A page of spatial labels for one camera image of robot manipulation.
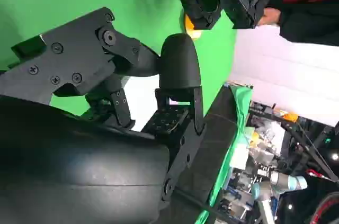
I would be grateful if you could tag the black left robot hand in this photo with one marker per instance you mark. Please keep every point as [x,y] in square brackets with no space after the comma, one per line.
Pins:
[238,1]

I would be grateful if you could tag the person's hand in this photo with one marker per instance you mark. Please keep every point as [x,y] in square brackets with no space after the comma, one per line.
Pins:
[271,16]

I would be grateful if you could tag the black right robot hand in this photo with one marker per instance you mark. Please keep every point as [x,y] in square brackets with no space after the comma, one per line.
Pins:
[79,160]

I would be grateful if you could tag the black metal frame struts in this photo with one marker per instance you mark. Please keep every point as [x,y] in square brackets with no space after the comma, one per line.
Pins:
[307,144]

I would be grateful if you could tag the orange and white bread roll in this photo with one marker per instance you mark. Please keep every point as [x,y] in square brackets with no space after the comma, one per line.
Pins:
[193,34]

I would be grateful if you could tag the cluttered workbench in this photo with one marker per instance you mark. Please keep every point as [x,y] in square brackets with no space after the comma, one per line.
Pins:
[254,152]

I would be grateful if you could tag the person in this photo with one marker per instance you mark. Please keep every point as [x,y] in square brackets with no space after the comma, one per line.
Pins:
[307,22]

